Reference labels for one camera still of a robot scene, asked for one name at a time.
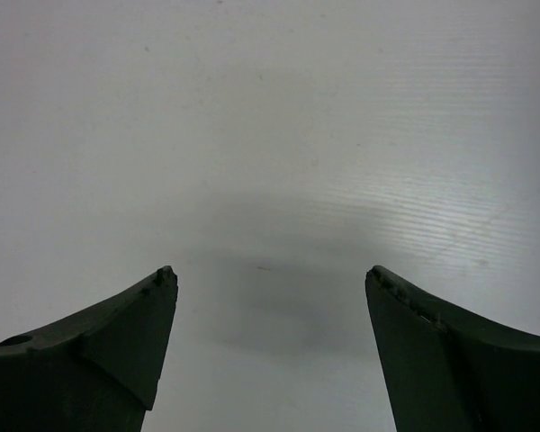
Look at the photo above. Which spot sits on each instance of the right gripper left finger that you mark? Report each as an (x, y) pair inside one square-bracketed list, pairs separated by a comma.
[(96, 369)]

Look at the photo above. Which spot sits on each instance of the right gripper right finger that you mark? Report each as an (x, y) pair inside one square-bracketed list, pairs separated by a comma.
[(447, 368)]

